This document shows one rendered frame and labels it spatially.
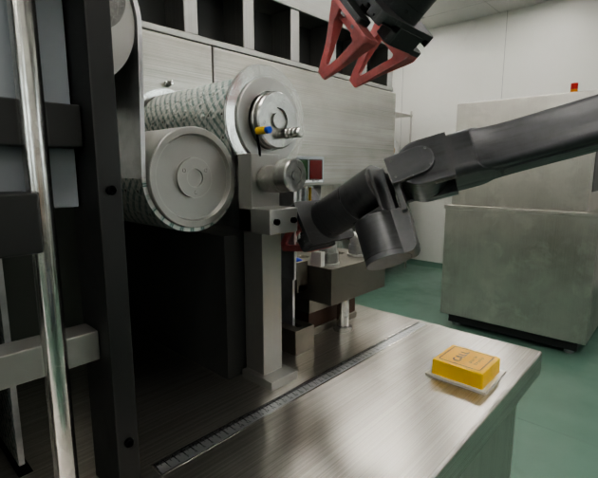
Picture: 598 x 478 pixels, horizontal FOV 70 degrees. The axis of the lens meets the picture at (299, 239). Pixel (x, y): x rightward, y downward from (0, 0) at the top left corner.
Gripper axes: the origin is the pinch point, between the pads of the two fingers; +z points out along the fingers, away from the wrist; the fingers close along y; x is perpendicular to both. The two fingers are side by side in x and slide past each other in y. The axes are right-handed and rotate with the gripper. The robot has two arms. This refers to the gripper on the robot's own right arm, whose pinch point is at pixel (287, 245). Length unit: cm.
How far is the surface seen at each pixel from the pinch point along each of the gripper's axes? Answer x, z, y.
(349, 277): -8.1, -2.1, 8.8
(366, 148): 31, 17, 67
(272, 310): -9.2, -2.2, -9.6
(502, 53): 172, 35, 445
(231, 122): 14.0, -11.1, -12.4
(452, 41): 219, 72, 445
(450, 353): -24.1, -12.6, 9.7
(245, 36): 51, 6, 19
